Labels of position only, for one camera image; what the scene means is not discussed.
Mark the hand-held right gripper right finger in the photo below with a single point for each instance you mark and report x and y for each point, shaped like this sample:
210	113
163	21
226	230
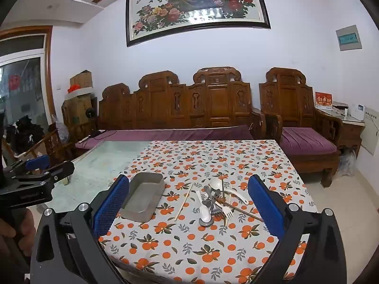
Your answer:
266	207

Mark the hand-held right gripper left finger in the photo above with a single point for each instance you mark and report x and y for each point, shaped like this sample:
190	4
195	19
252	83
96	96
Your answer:
111	204

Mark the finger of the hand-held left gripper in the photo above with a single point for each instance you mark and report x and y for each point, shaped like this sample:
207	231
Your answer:
60	170
37	162

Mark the rectangular metal tray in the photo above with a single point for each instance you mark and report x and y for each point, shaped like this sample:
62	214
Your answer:
142	195

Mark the metal fork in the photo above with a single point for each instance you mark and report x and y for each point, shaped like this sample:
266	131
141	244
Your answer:
216	210

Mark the large white plastic spoon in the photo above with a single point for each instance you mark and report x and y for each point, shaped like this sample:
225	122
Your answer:
216	184

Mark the small white plastic spoon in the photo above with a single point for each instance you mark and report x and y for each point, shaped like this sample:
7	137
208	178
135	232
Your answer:
205	212

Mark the metal spoon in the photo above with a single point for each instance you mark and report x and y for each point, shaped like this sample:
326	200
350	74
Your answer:
205	222

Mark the person's left hand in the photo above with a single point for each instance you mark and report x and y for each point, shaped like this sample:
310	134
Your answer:
29	230

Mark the slatted wooden chair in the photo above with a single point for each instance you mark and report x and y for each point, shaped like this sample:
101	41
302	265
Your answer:
54	146

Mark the black clothes pile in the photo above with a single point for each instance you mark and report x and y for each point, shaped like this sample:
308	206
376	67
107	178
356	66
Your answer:
25	137

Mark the black device on cushion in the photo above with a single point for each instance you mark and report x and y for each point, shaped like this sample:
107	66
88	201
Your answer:
95	133

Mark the large brown cardboard box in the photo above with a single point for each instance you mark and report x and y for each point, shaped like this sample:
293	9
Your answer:
77	111

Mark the orange fruit print tablecloth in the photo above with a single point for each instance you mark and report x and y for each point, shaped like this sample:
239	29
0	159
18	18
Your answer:
207	242

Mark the square purple armchair cushion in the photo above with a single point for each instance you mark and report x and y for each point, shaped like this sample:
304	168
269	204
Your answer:
305	140

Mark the flat white box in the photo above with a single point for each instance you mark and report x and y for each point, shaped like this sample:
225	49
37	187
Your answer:
86	92

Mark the red orange plastic bag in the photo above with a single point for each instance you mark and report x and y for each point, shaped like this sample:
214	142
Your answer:
73	88

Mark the red paper window decoration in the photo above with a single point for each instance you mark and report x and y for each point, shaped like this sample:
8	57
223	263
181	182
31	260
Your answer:
14	82

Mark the crumpled clear plastic bag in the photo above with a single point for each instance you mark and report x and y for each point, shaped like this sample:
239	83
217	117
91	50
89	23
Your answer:
347	164

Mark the small brown cardboard box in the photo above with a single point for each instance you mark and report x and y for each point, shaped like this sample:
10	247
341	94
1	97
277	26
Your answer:
81	80

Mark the long purple sofa cushion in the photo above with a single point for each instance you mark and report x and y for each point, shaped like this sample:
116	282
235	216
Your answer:
177	135

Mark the carved wooden armchair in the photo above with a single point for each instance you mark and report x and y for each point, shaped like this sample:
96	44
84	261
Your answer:
291	100

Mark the wooden side table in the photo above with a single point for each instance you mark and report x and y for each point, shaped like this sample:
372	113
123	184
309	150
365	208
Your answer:
351	133

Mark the carved wooden sofa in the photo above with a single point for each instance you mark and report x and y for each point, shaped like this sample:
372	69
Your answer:
219	100

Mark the red desk calendar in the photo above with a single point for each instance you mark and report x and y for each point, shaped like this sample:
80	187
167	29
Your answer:
322	100

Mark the grey flat box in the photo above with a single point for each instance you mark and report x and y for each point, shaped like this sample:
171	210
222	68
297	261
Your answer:
340	109

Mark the white box device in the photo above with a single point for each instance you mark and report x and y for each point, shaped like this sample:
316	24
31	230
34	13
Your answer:
358	113

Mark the framed peacock flower painting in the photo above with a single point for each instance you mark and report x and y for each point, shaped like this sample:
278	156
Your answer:
192	6

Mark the wooden door frame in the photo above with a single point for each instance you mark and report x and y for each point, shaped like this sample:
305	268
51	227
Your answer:
49	74

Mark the white wall cabinet panel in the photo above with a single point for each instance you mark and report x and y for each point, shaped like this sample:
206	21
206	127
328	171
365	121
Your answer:
370	136

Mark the grey wall electrical panel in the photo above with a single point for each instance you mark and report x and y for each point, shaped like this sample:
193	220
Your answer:
348	38

